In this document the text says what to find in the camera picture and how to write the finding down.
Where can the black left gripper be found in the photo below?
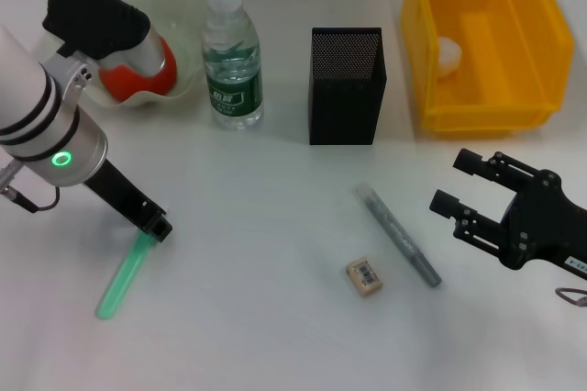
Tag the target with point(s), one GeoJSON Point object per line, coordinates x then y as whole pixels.
{"type": "Point", "coordinates": [124, 196]}

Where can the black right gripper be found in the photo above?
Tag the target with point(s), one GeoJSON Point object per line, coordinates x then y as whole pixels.
{"type": "Point", "coordinates": [546, 226]}

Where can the green pen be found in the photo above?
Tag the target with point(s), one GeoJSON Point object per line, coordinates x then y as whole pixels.
{"type": "Point", "coordinates": [121, 276]}

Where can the white paper ball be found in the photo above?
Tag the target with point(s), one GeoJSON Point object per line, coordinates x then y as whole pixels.
{"type": "Point", "coordinates": [449, 58]}

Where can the green label water bottle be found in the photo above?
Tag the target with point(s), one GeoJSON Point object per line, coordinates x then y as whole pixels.
{"type": "Point", "coordinates": [234, 88]}

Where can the grey pen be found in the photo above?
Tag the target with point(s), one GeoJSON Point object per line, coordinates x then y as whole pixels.
{"type": "Point", "coordinates": [394, 230]}

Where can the beige eraser with barcode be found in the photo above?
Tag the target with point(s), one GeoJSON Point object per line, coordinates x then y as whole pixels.
{"type": "Point", "coordinates": [363, 277]}

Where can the black mesh pen holder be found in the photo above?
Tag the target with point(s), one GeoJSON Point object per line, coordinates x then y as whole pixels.
{"type": "Point", "coordinates": [344, 106]}

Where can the translucent wavy fruit plate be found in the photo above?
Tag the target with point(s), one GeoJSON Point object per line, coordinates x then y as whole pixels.
{"type": "Point", "coordinates": [179, 10]}

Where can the yellow plastic storage bin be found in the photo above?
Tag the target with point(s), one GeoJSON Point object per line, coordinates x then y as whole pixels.
{"type": "Point", "coordinates": [504, 42]}

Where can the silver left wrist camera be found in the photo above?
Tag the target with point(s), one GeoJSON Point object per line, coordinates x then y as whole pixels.
{"type": "Point", "coordinates": [91, 19]}

